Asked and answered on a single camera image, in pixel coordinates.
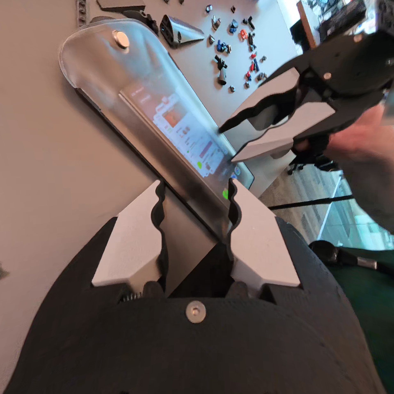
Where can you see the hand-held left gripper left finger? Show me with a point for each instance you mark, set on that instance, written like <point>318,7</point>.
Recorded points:
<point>129,249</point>

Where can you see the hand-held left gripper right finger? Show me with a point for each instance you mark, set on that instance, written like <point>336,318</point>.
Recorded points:
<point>261,249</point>

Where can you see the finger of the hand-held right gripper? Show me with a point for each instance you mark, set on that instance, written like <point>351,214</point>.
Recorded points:
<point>274,89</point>
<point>295,126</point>

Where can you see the dark grey lego beam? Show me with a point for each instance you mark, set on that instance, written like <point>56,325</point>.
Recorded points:
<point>82,12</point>

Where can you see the scattered small lego parts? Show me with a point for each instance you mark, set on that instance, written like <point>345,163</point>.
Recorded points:
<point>251,40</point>

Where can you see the grey curved lego panel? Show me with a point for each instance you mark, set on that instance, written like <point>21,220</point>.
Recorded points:
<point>181,30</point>

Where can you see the person's right hand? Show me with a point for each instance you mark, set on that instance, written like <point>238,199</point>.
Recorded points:
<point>360,144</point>

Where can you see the black chair wheel base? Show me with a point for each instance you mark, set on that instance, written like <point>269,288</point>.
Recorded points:
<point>307,164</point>

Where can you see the black rod with metal band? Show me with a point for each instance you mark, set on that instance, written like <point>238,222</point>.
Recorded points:
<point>344,257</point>

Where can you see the smartphone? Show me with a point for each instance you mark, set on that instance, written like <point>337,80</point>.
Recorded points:
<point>184,129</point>

